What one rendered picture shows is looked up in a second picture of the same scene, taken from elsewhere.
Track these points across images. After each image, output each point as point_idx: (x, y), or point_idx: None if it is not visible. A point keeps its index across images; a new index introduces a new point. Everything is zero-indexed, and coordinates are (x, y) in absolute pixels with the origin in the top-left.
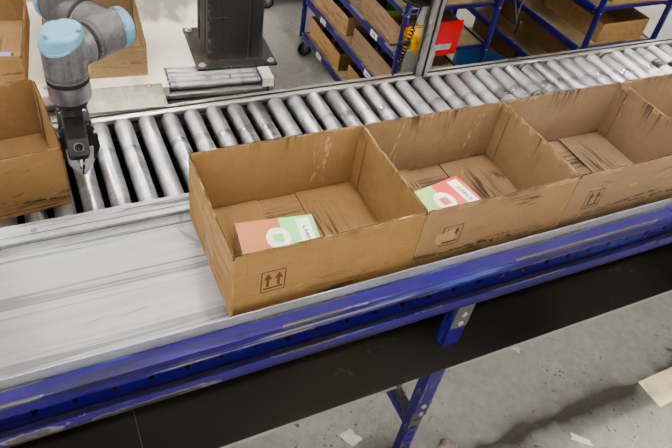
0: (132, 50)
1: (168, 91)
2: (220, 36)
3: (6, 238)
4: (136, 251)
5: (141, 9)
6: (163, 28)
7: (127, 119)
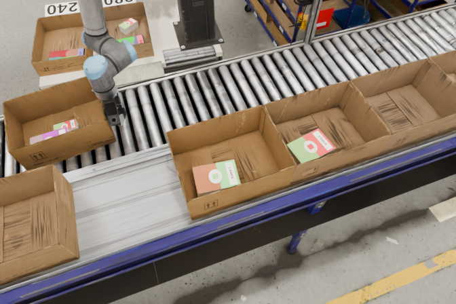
0: (144, 45)
1: (165, 65)
2: (191, 30)
3: (81, 175)
4: (144, 180)
5: (150, 11)
6: (162, 23)
7: (143, 86)
